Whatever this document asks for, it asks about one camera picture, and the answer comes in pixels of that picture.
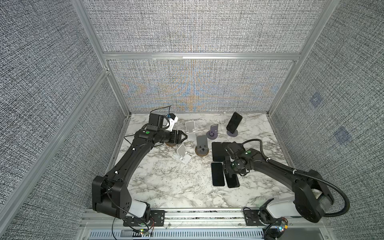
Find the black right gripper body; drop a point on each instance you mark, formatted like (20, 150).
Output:
(231, 166)

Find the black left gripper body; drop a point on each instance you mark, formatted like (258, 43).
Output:
(170, 136)

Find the black phone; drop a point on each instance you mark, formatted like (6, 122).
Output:
(218, 152)
(232, 181)
(234, 122)
(218, 178)
(233, 146)

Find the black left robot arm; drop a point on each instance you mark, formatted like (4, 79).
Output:
(110, 194)

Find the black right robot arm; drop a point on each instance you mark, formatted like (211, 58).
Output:
(312, 196)

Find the wooden round stand left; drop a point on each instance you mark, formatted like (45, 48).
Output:
(171, 144)

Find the wooden round stand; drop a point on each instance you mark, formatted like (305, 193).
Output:
(202, 148)
(171, 144)

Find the white stand back centre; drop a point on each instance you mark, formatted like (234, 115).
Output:
(191, 130)

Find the white folding stand front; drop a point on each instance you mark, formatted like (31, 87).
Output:
(182, 155)

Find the wooden round stand centre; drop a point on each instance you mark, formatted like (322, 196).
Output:
(202, 148)

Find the grey round stand right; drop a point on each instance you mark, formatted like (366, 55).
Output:
(234, 134)

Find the grey round stand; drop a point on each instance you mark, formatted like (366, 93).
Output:
(234, 134)
(212, 134)

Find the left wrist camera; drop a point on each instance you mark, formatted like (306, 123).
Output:
(172, 120)

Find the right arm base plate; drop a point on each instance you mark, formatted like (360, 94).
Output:
(251, 217)

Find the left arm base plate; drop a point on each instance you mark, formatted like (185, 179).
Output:
(154, 218)

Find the aluminium front rail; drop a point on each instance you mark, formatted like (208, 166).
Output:
(177, 224)

